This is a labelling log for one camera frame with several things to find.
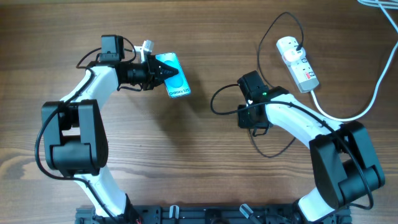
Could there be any Galaxy S25 smartphone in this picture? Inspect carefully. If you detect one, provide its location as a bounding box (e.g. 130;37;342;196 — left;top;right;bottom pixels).
154;52;192;99

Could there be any black USB charging cable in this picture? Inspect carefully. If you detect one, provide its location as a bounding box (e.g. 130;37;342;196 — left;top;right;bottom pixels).
247;11;305;159

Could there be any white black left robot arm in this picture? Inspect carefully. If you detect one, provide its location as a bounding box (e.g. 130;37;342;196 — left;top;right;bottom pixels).
35;35;183;223

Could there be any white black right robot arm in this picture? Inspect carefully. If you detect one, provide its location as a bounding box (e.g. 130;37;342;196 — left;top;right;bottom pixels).
234;71;386;223

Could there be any white charger plug adapter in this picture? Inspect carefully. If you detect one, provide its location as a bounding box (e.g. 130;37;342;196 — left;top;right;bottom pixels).
281;47;306;66

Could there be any white power strip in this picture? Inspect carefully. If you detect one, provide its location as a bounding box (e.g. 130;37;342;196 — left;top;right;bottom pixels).
276;36;320;93

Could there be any white power strip cord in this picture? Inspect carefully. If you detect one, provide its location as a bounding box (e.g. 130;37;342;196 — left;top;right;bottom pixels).
310;0;398;123

